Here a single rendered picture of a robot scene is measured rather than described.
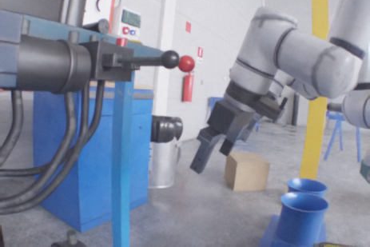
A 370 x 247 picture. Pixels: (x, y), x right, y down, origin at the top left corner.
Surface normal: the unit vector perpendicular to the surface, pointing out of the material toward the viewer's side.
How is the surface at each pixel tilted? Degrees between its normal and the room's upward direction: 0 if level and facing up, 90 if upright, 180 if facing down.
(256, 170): 90
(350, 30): 94
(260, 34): 90
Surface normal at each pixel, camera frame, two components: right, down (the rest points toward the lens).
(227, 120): -0.56, 0.12
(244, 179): 0.07, 0.07
